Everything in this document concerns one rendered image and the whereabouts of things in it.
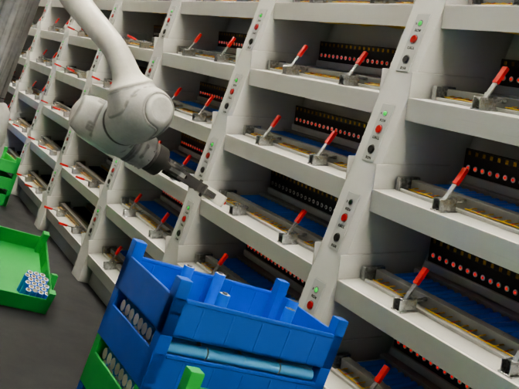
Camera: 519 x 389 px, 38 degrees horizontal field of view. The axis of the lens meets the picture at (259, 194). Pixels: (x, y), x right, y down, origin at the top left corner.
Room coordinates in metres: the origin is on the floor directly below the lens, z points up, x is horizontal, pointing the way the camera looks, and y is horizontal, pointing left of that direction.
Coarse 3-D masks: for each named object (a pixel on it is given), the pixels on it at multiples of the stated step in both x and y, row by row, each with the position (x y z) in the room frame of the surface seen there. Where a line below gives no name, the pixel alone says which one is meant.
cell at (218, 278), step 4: (216, 272) 1.22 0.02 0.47; (220, 272) 1.23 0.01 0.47; (216, 276) 1.22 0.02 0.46; (220, 276) 1.22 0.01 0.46; (224, 276) 1.22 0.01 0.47; (212, 280) 1.22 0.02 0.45; (216, 280) 1.22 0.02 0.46; (220, 280) 1.22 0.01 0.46; (212, 284) 1.22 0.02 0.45; (216, 284) 1.22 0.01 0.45; (220, 284) 1.22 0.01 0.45; (212, 288) 1.22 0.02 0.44; (216, 288) 1.22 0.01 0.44; (220, 288) 1.23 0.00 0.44; (208, 292) 1.23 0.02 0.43; (212, 292) 1.22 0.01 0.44; (216, 292) 1.22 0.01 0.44; (208, 296) 1.22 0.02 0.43; (212, 296) 1.22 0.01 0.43; (216, 296) 1.22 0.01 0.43; (208, 300) 1.22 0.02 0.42; (212, 300) 1.22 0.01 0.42; (212, 304) 1.22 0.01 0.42
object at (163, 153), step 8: (160, 144) 1.82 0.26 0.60; (160, 152) 1.80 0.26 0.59; (168, 152) 1.82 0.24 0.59; (152, 160) 1.80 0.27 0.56; (160, 160) 1.80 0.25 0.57; (144, 168) 1.81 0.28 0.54; (152, 168) 1.80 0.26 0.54; (160, 168) 1.81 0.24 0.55; (168, 168) 1.81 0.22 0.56; (176, 168) 1.82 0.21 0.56; (176, 176) 1.84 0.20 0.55
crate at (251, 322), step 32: (128, 256) 1.16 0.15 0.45; (128, 288) 1.13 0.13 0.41; (160, 288) 1.05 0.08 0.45; (192, 288) 1.24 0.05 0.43; (224, 288) 1.27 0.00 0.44; (256, 288) 1.30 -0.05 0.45; (160, 320) 1.02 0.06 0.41; (192, 320) 1.02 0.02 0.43; (224, 320) 1.05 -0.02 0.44; (256, 320) 1.08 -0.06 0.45; (256, 352) 1.09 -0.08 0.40; (288, 352) 1.11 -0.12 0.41; (320, 352) 1.14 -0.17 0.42
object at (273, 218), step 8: (232, 192) 2.12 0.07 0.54; (232, 200) 2.08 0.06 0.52; (240, 200) 2.05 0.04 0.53; (248, 200) 2.04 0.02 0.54; (248, 208) 2.01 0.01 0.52; (256, 208) 1.97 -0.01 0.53; (264, 208) 1.96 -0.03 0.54; (256, 216) 1.93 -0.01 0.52; (264, 216) 1.92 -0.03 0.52; (272, 216) 1.90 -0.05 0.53; (280, 216) 1.89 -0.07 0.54; (272, 224) 1.86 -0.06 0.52; (280, 224) 1.86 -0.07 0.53; (288, 224) 1.83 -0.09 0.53; (304, 232) 1.76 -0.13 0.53; (312, 232) 1.76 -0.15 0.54; (304, 240) 1.76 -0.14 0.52; (312, 240) 1.74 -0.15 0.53; (320, 240) 1.71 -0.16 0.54
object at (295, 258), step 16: (224, 192) 2.12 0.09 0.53; (240, 192) 2.16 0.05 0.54; (256, 192) 2.19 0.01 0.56; (272, 192) 2.15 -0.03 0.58; (208, 208) 2.07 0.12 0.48; (224, 208) 2.02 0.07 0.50; (304, 208) 1.99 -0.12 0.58; (224, 224) 1.97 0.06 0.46; (240, 224) 1.89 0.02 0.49; (256, 224) 1.89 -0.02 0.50; (240, 240) 1.89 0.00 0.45; (256, 240) 1.81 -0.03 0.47; (272, 240) 1.75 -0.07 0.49; (272, 256) 1.74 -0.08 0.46; (288, 256) 1.68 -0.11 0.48; (304, 256) 1.64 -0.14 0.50; (304, 272) 1.62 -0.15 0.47
